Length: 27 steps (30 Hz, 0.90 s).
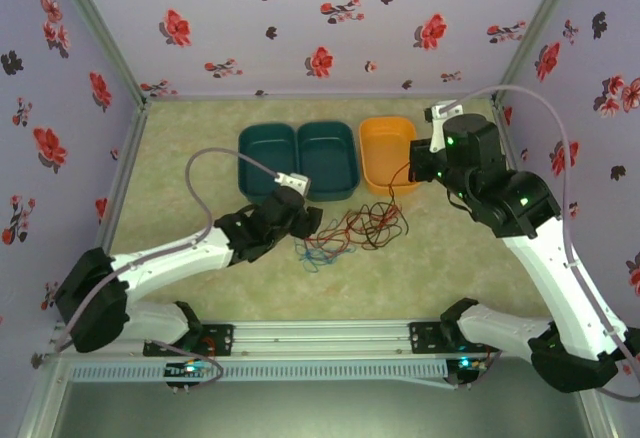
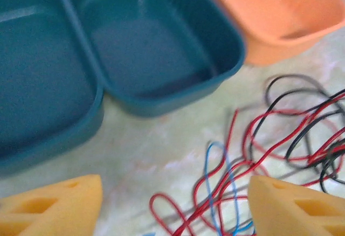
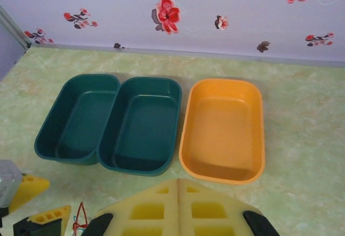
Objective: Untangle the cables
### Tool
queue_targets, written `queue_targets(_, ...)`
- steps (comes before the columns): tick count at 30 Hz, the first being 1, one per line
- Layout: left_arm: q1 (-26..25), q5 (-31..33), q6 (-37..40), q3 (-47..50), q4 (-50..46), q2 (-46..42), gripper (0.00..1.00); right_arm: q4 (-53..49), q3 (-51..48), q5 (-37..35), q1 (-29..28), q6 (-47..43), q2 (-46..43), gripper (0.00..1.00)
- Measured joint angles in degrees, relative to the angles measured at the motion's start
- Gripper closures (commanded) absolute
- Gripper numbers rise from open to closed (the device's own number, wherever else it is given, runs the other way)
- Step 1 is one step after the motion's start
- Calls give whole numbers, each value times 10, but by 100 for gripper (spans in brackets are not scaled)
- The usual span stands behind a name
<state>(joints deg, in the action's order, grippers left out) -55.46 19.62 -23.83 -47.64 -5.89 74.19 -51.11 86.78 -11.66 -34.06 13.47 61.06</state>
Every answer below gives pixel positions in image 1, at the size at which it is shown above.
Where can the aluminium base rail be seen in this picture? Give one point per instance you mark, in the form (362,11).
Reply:
(320,338)

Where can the small lit circuit board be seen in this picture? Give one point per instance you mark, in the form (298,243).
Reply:
(190,369)
(465,364)

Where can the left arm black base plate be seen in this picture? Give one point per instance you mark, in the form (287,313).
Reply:
(222,338)

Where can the aluminium frame post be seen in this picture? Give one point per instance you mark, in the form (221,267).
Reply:
(537,33)
(40,403)
(105,33)
(597,418)

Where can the orange plastic bin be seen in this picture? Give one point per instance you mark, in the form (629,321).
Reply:
(385,153)

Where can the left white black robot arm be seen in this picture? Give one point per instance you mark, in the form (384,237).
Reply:
(165,258)

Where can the aluminium frame rear rail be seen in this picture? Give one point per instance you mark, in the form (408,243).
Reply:
(320,96)

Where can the grey metal panel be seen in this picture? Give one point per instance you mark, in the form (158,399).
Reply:
(320,408)

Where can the teal plastic bin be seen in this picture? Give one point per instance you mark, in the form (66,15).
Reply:
(327,158)
(265,158)

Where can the aluminium frame side rail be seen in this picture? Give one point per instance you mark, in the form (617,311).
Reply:
(506,148)
(125,168)

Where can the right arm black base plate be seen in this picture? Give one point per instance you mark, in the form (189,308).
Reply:
(425,338)

